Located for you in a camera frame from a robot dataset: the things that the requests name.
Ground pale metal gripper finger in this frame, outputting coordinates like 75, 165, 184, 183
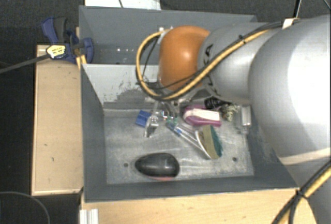
144, 115, 159, 139

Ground clear glass jar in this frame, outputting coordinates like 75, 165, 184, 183
235, 105, 252, 136

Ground black computer mouse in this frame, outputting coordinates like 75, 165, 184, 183
134, 152, 180, 182

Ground blue plastic block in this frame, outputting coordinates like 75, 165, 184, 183
135, 110, 151, 128

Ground speckled green toy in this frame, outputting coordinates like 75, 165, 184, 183
220, 103, 242, 122

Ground purple and white packet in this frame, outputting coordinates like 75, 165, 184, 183
183, 104, 223, 128

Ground grey metal bin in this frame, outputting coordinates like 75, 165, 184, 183
78, 5, 300, 203

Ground pale wood board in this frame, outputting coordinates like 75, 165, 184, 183
31, 44, 85, 197

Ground blue and clear pen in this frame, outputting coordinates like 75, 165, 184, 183
165, 122, 207, 157

